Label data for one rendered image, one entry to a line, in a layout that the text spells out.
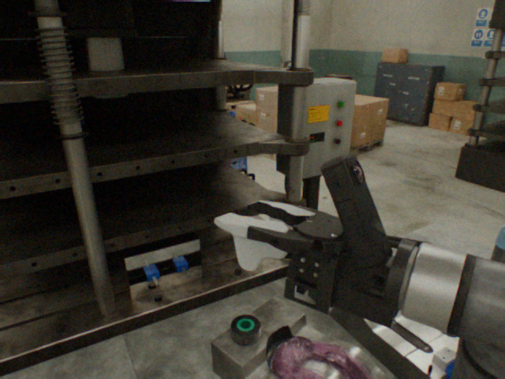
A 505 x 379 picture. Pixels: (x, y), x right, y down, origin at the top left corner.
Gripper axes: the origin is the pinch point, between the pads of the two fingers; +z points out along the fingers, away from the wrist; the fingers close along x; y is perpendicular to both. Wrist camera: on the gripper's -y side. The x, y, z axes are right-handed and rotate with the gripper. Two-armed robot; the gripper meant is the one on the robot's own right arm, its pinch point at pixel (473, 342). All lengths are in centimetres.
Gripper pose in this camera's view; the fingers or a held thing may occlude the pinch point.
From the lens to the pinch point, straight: 119.6
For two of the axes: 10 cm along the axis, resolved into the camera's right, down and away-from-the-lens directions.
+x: 8.7, -2.0, 4.5
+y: 4.9, 3.5, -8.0
